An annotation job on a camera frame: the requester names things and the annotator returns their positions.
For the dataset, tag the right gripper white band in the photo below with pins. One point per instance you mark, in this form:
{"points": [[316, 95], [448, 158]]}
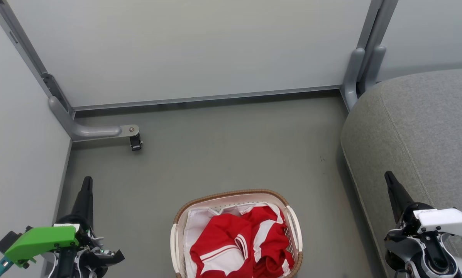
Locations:
{"points": [[445, 222]]}

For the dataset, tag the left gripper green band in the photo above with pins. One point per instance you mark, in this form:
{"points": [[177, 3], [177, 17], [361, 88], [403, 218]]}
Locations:
{"points": [[41, 239]]}

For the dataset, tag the red and white shirt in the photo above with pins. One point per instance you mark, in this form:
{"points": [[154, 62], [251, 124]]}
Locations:
{"points": [[223, 247]]}

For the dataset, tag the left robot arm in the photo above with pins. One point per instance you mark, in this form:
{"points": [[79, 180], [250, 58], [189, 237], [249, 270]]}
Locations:
{"points": [[66, 266]]}

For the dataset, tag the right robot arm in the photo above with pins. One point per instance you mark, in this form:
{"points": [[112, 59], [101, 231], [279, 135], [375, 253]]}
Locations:
{"points": [[435, 264]]}

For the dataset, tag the grey fabric sofa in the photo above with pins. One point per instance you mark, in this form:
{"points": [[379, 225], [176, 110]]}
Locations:
{"points": [[416, 135]]}

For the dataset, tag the grey partition foot bar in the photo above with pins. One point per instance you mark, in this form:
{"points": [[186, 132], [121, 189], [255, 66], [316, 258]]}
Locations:
{"points": [[92, 131]]}

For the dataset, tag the black caster wheel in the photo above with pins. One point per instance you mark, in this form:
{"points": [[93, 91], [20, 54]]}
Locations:
{"points": [[136, 143]]}

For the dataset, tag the grey partition leg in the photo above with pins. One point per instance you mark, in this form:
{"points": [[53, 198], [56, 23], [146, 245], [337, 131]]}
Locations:
{"points": [[375, 61], [352, 73]]}

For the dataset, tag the grey partition bottom rail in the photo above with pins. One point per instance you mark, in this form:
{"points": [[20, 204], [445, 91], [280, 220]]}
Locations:
{"points": [[207, 97]]}

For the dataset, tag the grey partition frame post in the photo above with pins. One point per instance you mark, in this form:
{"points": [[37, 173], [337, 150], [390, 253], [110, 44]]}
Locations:
{"points": [[26, 50]]}

